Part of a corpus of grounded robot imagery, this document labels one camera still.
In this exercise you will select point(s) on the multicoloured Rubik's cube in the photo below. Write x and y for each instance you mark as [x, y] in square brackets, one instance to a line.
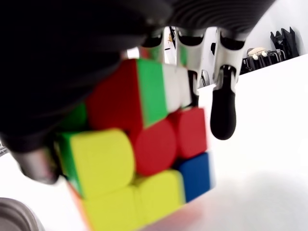
[134, 156]

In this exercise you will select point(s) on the black clothes rack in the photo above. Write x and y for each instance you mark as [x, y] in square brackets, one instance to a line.
[286, 45]

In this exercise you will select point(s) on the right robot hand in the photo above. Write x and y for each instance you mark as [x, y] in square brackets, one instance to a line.
[60, 48]

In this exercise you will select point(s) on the dark brown round plate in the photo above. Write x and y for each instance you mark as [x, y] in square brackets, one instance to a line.
[16, 216]

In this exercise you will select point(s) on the beige plush toy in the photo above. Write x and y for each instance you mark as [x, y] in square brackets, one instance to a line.
[256, 52]

